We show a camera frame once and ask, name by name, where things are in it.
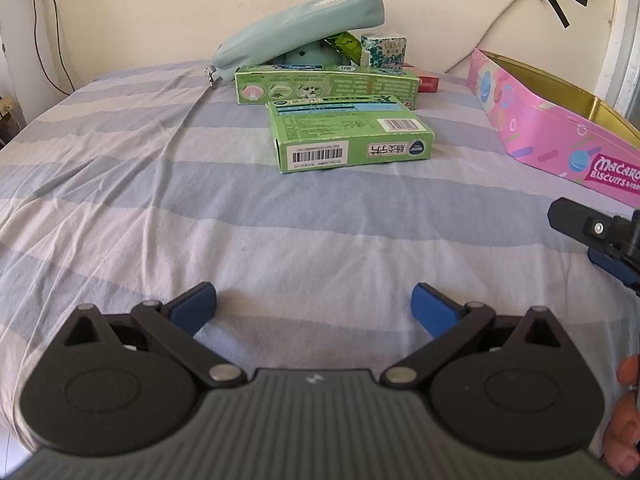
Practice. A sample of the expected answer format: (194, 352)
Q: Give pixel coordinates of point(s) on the striped bed sheet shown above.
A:
(150, 210)

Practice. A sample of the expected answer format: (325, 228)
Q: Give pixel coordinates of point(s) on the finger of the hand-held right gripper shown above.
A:
(575, 217)

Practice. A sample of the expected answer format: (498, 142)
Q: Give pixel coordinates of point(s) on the teal pencil case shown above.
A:
(300, 25)

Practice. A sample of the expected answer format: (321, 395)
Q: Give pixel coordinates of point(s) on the tan box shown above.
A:
(7, 125)

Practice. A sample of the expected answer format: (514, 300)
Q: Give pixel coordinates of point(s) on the green toothpaste box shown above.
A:
(325, 85)

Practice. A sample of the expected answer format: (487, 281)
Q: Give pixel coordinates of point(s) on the pink biscuit tin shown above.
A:
(540, 130)

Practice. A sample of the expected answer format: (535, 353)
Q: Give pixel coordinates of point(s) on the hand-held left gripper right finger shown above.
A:
(432, 310)

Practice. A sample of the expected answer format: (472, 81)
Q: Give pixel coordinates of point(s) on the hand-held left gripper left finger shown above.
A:
(195, 307)

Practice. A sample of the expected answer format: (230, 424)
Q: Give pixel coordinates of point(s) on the teal plush toy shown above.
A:
(310, 54)

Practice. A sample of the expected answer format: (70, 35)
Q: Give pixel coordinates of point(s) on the green snack packet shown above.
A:
(347, 45)

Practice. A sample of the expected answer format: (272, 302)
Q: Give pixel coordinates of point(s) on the person's right hand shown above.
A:
(627, 410)

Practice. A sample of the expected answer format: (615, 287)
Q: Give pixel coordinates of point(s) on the patterned tissue box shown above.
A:
(385, 50)

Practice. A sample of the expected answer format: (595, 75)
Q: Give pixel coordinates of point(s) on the red cigarette box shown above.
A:
(427, 82)

